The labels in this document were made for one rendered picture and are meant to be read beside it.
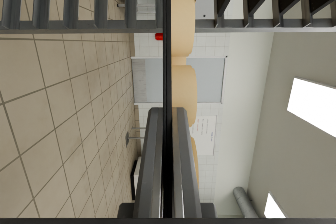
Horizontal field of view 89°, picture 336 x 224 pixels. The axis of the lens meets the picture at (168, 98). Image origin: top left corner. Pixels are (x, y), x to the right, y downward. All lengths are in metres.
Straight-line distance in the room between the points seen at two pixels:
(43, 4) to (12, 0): 0.10
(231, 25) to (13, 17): 0.67
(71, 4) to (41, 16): 0.10
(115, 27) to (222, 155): 4.56
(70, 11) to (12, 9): 0.18
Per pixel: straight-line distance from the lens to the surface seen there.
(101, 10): 0.63
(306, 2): 0.72
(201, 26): 0.58
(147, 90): 3.98
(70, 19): 0.65
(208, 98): 4.12
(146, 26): 0.58
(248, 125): 4.68
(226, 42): 3.98
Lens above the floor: 0.80
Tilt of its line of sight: level
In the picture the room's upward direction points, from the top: 90 degrees clockwise
